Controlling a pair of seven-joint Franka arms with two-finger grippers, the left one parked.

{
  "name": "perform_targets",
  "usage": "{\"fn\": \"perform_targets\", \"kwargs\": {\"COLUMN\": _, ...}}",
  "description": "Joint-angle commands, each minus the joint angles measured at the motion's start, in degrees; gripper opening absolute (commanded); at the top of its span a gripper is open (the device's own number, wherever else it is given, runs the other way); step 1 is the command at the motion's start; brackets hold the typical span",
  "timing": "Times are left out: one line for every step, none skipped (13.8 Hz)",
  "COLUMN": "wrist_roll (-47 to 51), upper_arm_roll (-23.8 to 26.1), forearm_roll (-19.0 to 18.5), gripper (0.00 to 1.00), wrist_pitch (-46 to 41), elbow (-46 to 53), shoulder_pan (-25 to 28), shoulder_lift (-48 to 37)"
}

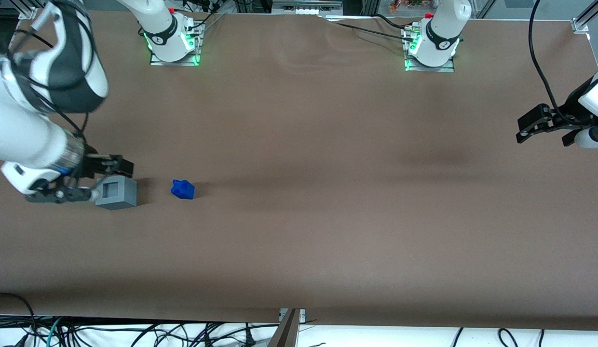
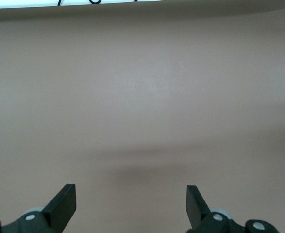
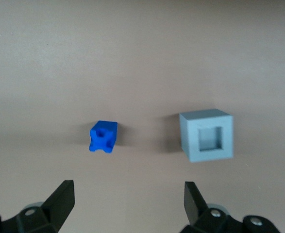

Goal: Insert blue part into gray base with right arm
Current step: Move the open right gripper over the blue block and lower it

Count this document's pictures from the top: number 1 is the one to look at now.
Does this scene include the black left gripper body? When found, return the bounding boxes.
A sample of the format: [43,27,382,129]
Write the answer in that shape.
[549,108,592,147]

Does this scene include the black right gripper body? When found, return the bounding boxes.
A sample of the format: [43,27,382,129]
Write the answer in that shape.
[69,153,108,188]

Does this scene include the gray square base block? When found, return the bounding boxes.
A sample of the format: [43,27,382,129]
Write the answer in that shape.
[95,175,137,211]

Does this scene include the blue plastic part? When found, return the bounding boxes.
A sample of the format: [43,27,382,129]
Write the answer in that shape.
[171,179,195,200]

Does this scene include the orange plastic item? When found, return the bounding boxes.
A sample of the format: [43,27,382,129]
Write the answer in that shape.
[390,0,425,13]

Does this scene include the brown table mat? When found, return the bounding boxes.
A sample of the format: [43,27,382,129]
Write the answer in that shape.
[0,9,598,331]

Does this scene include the grey angled beam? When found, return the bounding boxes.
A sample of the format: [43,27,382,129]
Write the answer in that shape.
[268,308,300,347]

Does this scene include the grey box with ports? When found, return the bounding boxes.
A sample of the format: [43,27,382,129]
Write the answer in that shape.
[272,0,344,16]

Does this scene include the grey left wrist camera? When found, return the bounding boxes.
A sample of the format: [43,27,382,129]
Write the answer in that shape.
[574,126,598,149]

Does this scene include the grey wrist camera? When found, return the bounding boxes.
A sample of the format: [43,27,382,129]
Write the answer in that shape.
[25,186,101,203]
[574,126,598,149]

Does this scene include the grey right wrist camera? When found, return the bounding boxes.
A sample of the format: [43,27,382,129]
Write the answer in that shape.
[25,186,101,203]

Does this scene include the thick black hanging cable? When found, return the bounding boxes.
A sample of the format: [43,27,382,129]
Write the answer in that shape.
[529,0,570,123]

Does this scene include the aluminium frame profile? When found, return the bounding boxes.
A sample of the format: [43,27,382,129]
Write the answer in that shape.
[10,0,44,21]
[571,0,598,33]

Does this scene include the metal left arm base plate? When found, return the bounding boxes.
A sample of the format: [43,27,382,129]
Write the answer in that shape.
[404,29,456,73]

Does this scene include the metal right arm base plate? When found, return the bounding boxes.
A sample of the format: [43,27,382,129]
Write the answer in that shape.
[149,22,202,67]

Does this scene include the black looped floor cable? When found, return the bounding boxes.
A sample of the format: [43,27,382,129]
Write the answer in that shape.
[0,292,37,347]

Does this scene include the teal cable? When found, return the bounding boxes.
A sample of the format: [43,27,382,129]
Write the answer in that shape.
[46,317,64,347]

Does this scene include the thick black base cable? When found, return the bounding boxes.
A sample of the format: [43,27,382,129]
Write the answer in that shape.
[374,13,418,30]

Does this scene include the black cables behind base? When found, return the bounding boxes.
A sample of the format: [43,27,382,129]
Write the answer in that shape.
[181,0,222,30]

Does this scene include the thin black base cable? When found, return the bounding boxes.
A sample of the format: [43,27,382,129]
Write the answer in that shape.
[318,16,413,38]

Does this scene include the black cable with plug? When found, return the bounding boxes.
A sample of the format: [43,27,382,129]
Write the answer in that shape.
[234,324,261,347]

